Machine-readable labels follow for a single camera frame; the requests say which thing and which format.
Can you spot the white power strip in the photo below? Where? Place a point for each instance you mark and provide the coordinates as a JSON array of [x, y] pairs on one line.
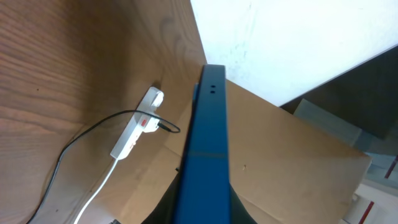
[[129, 137]]

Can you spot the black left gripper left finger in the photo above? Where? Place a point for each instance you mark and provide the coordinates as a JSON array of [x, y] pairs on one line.
[[164, 209]]

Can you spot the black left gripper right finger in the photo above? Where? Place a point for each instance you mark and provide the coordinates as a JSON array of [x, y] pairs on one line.
[[239, 215]]

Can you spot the brown cardboard board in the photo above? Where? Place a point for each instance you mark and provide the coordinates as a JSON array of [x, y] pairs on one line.
[[284, 170]]

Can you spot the white USB charger plug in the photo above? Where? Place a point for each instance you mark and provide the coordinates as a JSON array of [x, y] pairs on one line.
[[150, 102]]

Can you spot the blue Galaxy smartphone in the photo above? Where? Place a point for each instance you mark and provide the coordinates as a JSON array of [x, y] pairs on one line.
[[203, 192]]

